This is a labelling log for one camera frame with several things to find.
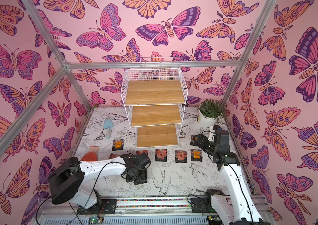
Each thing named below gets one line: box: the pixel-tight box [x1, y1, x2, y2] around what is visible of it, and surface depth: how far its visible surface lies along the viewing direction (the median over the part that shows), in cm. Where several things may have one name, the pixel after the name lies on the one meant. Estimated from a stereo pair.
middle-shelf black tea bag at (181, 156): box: [174, 150, 188, 164], surface depth 94 cm
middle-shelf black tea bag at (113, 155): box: [108, 152, 121, 160], surface depth 94 cm
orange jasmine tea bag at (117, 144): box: [112, 138, 125, 151], surface depth 100 cm
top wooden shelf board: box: [124, 80, 185, 106], surface depth 72 cm
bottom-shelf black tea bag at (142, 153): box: [136, 149, 149, 157], surface depth 97 cm
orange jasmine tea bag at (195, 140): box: [190, 133, 202, 147], surface depth 72 cm
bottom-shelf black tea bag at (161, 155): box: [154, 148, 167, 162], surface depth 94 cm
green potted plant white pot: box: [197, 98, 225, 127], surface depth 96 cm
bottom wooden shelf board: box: [136, 124, 178, 148], surface depth 103 cm
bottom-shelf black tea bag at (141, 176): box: [134, 168, 148, 186], surface depth 78 cm
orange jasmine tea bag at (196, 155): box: [190, 149, 203, 163], surface depth 94 cm
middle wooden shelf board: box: [130, 105, 182, 127], surface depth 83 cm
